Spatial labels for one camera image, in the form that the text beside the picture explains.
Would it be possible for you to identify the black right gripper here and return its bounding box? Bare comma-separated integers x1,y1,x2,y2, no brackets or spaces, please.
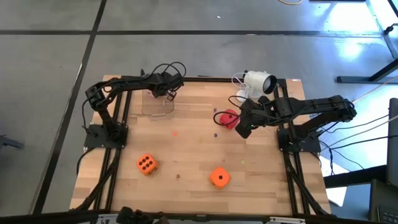
235,95,276,139

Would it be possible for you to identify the large red foam die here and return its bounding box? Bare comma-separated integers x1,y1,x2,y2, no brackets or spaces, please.
218,108,241,131

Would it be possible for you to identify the large orange foam die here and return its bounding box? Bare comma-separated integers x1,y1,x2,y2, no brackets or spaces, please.
136,152,159,176
208,166,232,190

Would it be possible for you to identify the clear plastic container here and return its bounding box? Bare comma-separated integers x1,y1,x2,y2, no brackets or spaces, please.
141,89,175,118

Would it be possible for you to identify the black floor beam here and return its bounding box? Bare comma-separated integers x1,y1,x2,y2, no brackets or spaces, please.
323,164,388,189

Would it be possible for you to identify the dark monitor panel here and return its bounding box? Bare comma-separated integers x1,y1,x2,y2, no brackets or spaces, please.
387,98,398,187

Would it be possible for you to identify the black box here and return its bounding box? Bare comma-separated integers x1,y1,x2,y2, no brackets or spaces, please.
369,179,398,223

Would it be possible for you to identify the black chair base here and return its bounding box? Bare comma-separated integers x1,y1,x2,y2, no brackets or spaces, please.
0,134,25,149

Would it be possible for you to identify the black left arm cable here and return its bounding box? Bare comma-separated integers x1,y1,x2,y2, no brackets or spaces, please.
148,61,188,82

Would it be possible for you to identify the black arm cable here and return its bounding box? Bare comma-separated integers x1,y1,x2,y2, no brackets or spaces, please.
213,95,249,128
148,61,188,82

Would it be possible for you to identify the black aluminium rig frame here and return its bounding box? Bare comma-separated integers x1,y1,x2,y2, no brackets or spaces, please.
70,75,337,224

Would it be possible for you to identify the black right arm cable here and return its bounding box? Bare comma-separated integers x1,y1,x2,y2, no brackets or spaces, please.
213,95,249,128

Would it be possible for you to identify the white round device with cable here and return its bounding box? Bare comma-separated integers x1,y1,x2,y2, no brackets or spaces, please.
231,72,249,91

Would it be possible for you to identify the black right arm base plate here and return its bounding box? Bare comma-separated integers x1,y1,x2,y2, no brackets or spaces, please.
277,128,322,153

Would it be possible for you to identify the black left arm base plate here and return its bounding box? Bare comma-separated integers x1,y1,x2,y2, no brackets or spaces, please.
83,123,129,149

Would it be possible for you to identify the black power cable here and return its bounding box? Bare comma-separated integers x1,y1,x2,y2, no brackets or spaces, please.
329,134,398,151
323,113,398,134

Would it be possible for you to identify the black desk leg frame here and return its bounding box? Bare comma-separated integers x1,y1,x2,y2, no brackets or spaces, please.
336,57,398,84

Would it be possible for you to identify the white power cable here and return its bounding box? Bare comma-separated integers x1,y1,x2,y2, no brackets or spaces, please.
352,75,398,104

